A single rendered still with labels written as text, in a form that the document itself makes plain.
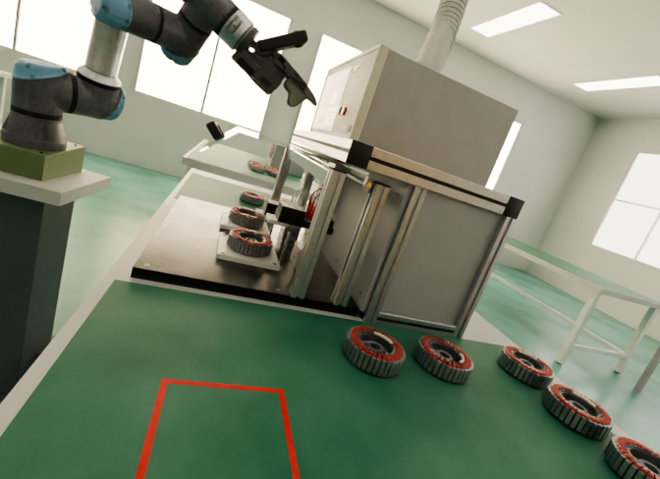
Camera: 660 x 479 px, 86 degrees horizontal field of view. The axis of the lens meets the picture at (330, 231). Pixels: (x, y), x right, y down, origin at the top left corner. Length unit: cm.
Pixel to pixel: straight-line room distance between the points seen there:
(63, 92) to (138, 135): 445
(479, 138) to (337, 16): 513
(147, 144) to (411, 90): 510
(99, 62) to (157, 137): 441
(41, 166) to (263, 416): 98
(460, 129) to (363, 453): 70
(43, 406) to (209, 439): 17
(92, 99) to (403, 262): 103
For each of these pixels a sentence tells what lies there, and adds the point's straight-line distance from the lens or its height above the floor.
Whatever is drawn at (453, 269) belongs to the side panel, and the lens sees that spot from 88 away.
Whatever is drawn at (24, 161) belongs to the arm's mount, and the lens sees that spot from 128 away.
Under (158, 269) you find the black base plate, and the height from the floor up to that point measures 77.
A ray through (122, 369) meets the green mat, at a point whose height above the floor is 75.
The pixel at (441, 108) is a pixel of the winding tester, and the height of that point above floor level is 125.
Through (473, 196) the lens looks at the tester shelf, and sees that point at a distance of 83.
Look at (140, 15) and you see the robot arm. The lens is 88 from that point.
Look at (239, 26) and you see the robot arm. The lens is 88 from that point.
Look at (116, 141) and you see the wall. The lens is 582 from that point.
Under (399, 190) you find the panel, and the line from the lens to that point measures 78.
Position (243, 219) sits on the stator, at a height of 80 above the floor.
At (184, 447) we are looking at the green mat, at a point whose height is 75.
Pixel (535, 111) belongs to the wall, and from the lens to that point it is 773.
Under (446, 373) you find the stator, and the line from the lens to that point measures 73.
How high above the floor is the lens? 108
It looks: 12 degrees down
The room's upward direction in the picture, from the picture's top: 19 degrees clockwise
